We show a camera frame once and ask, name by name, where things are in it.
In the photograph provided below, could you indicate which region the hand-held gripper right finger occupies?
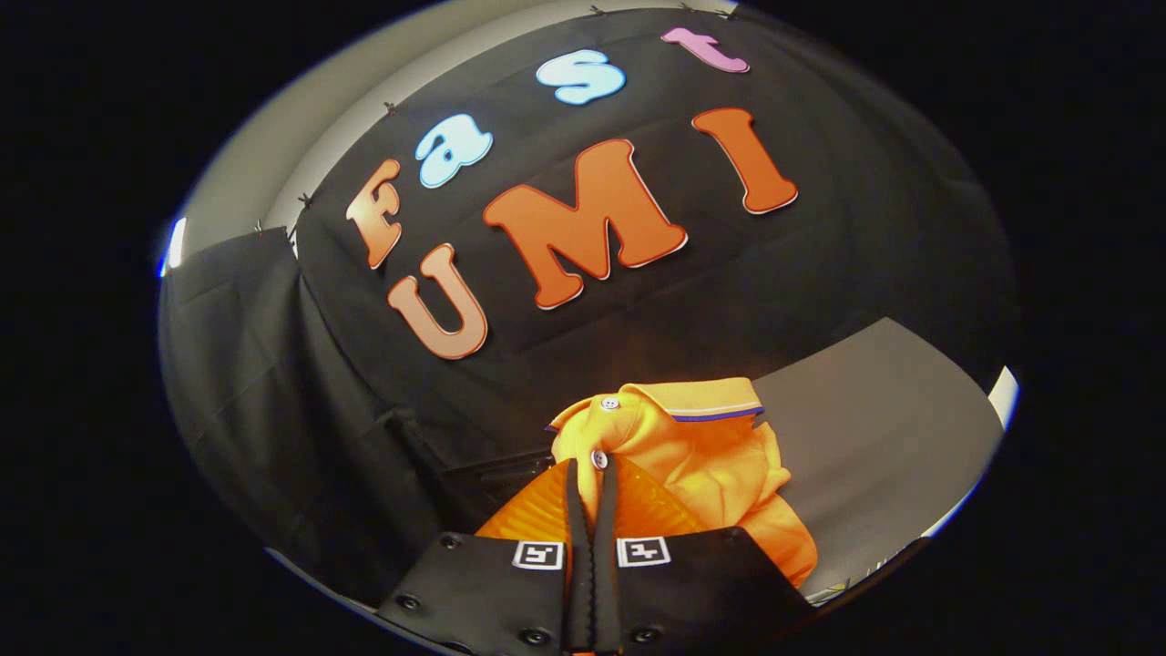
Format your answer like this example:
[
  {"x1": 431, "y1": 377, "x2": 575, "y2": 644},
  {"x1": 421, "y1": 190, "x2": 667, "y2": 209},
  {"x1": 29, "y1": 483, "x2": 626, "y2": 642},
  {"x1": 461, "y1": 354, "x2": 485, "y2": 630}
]
[{"x1": 594, "y1": 455, "x2": 815, "y2": 656}]

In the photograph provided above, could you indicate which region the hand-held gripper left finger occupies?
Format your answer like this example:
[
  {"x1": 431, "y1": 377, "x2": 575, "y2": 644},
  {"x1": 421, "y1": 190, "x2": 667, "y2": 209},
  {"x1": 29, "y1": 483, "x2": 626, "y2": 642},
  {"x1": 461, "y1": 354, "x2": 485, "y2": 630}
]
[{"x1": 376, "y1": 457, "x2": 594, "y2": 656}]

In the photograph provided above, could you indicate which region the yellow polo shirt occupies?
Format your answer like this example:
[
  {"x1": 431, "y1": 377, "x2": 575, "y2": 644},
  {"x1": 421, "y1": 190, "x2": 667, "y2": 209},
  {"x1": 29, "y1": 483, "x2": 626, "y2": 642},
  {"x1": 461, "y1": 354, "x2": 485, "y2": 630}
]
[{"x1": 545, "y1": 377, "x2": 819, "y2": 589}]

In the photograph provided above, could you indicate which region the row of black cloth clips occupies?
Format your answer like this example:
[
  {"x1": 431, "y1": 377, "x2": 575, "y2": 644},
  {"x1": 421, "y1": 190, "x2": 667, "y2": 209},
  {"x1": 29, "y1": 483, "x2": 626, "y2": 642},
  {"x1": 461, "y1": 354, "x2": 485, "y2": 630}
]
[{"x1": 253, "y1": 3, "x2": 741, "y2": 234}]

